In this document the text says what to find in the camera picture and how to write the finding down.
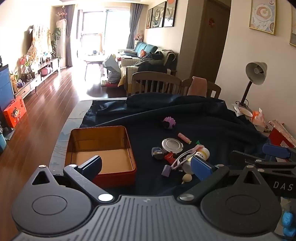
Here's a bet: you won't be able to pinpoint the pink flower ornament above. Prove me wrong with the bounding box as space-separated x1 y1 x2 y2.
18 54 35 75

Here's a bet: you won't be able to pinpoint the wooden tv stand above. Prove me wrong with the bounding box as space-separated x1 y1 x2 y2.
14 57 61 98

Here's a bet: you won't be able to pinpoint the orange white plush toy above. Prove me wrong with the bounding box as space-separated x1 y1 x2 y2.
251 108 266 132

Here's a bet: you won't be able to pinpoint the pink lip balm tube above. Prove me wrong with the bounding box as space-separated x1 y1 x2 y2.
178 133 192 144

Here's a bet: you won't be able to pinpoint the pinkish purple block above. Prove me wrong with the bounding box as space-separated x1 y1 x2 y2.
161 164 172 178

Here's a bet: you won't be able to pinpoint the teal sofa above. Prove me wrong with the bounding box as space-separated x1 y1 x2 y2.
119 41 179 92

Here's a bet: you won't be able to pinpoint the red tin box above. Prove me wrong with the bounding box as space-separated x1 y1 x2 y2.
64 126 137 189

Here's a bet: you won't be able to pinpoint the black cabinet blue panel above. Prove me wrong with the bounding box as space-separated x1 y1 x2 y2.
0 64 15 112

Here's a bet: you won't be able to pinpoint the pile of dark coats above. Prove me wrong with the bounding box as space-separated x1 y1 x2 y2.
136 52 167 75

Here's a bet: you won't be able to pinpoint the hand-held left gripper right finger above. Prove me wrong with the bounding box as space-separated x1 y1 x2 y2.
178 155 266 206

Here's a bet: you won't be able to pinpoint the orange gift box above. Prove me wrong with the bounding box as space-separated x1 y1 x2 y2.
3 95 27 128

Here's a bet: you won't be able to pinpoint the grey desk lamp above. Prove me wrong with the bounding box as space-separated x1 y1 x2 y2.
235 62 268 116

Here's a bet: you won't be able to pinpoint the black framed picture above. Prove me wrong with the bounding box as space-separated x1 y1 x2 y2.
163 0 178 27
146 8 153 29
151 2 167 28

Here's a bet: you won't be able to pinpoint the gold framed egg picture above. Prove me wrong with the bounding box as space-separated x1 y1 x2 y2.
249 0 277 36

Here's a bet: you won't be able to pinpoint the white bottle yellow label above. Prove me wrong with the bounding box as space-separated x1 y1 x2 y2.
183 146 210 175

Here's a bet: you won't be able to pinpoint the wooden chair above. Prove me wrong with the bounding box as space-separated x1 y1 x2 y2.
181 78 222 98
131 71 182 95

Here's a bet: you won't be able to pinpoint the purple spiky toy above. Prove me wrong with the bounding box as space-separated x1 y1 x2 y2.
162 116 177 130

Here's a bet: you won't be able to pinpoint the white sunglasses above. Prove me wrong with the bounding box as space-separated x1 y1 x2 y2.
171 145 205 171

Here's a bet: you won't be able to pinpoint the red cardboard box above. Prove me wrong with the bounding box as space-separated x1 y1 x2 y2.
268 119 296 149

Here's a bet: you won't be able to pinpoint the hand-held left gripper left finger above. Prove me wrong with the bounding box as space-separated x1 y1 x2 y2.
30 155 115 206

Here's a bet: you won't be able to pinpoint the green potted plant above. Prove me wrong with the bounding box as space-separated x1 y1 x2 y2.
51 27 62 58

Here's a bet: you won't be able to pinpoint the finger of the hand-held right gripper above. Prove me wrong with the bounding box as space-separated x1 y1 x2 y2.
262 144 296 162
230 151 296 173

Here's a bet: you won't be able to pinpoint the grey curtain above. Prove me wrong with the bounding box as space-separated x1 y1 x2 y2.
65 5 75 67
126 3 144 49

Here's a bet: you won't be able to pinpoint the dark blue cloth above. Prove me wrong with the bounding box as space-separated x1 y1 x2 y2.
80 93 278 197

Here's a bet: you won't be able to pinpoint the small red packet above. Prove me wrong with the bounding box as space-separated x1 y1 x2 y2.
164 153 178 165

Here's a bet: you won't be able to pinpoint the round silver tin lid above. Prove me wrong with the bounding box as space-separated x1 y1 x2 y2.
161 138 184 154

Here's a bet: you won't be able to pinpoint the white blue plastic bag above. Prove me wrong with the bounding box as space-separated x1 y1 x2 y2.
102 54 121 84

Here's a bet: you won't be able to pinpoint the person's right hand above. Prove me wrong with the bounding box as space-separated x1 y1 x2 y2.
282 210 296 237

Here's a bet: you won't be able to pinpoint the white coffee table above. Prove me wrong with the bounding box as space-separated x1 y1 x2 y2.
83 54 109 67

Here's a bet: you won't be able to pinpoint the floral hanging cloth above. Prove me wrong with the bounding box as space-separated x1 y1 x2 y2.
25 23 53 56

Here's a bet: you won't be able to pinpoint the brown wooden door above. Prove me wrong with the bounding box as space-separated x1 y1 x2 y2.
191 0 232 82

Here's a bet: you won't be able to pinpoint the white standing air conditioner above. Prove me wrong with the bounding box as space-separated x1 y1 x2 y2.
56 19 68 68

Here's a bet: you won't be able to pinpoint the pale blue printed tablecloth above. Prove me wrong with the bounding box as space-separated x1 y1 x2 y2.
47 100 93 174

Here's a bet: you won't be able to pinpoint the pink towel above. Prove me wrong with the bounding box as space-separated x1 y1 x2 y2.
187 76 207 96

